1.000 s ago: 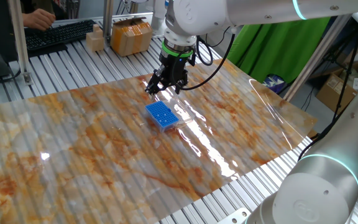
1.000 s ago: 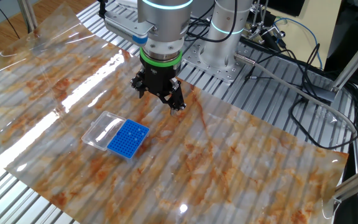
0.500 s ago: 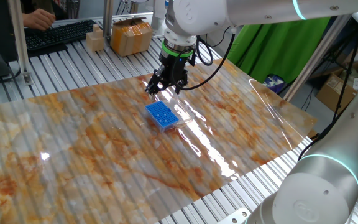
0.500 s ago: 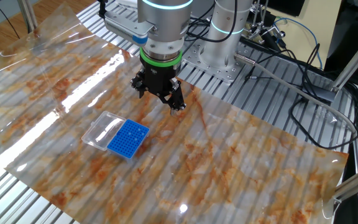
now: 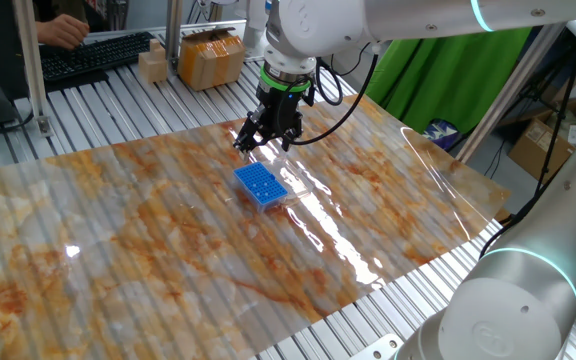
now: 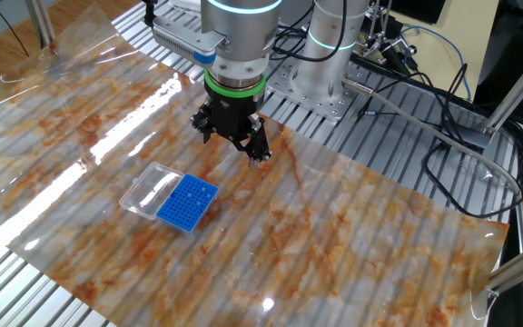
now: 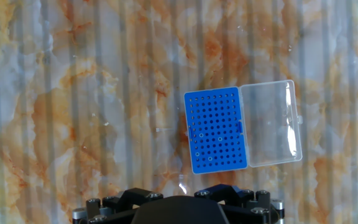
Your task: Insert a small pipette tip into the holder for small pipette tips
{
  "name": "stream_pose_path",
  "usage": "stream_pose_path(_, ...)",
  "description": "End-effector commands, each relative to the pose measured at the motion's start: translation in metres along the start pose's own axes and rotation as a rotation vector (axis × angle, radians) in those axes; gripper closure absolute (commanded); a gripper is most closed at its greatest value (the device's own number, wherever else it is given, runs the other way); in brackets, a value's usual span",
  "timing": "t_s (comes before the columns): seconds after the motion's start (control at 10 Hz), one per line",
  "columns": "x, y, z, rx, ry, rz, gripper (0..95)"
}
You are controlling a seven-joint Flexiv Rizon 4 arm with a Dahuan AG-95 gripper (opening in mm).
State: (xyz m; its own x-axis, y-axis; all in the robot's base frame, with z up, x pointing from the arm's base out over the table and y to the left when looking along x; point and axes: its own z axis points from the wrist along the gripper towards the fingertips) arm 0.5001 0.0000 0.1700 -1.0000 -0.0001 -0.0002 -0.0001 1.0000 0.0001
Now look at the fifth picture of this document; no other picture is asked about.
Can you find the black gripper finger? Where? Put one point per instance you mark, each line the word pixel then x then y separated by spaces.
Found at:
pixel 293 135
pixel 246 137

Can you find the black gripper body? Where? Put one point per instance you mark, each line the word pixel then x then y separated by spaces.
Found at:
pixel 273 107

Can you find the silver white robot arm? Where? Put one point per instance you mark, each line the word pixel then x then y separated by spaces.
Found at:
pixel 328 25

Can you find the blue pipette tip holder box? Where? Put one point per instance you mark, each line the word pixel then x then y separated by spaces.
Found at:
pixel 258 182

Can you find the person's bare hand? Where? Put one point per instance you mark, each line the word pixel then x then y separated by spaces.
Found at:
pixel 63 31

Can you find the taped cardboard box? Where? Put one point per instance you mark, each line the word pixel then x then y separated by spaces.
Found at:
pixel 210 57

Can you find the wooden block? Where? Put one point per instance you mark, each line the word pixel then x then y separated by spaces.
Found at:
pixel 153 65

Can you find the blue patterned bag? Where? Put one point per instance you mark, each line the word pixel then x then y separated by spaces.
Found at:
pixel 440 134

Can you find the orange marble pattern mat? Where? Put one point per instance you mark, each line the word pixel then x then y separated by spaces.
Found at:
pixel 118 225

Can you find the green cloth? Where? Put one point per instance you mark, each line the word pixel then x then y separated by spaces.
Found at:
pixel 443 80

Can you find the black computer keyboard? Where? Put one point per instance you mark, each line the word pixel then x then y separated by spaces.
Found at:
pixel 68 60

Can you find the person's dark torso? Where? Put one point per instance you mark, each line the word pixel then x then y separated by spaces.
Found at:
pixel 58 7

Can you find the open cardboard box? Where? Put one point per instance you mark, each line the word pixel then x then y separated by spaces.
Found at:
pixel 533 145

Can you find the black tripod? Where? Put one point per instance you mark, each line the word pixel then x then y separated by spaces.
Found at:
pixel 559 120

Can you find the aluminium frame post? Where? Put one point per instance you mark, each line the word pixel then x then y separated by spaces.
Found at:
pixel 173 35
pixel 508 90
pixel 33 75

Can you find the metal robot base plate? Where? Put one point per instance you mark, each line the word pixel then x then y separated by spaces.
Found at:
pixel 378 347

